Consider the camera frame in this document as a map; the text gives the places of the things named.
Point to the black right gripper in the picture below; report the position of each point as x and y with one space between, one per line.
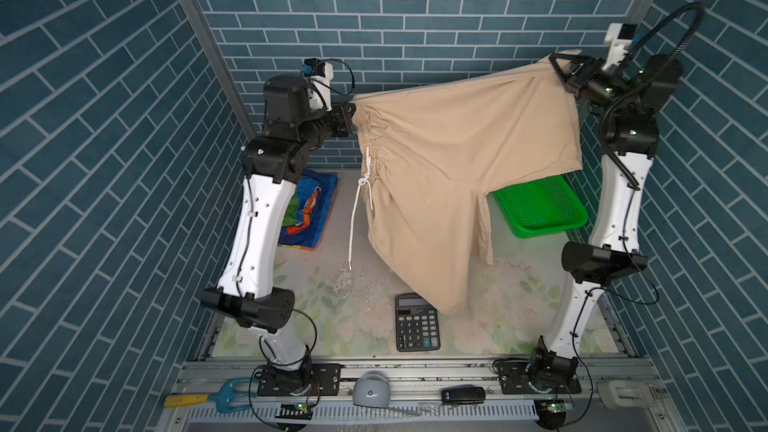
586 79

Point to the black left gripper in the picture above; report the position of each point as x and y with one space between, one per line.
335 119

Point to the rainbow striped shorts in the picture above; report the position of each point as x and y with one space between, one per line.
308 210

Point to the beige shorts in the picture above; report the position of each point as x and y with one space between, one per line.
433 154

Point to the green plastic basket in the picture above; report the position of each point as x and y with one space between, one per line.
542 207

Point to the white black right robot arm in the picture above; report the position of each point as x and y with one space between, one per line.
628 135

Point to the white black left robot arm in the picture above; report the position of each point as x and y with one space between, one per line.
300 115

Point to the black desk calculator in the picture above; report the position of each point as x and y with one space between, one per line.
416 324

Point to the grey tape measure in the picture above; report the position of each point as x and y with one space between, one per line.
372 390

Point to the left circuit board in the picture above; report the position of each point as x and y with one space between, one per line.
293 416

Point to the circuit board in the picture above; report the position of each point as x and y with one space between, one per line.
551 414
293 416

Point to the blue yellow hand fork tool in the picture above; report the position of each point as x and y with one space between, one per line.
232 397

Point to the black key fob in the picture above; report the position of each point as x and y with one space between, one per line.
463 395

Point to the right circuit board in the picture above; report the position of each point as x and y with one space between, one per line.
551 414

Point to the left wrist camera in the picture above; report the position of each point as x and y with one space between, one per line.
318 74

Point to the aluminium corner post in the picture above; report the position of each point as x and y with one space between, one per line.
198 23

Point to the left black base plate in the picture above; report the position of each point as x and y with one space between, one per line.
321 379

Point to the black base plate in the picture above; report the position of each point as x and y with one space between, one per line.
321 379
517 376

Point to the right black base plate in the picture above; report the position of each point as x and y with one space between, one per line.
517 376

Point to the grey plastic handle bracket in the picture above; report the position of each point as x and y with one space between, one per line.
619 394

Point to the aluminium front rail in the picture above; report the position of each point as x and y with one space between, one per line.
415 399

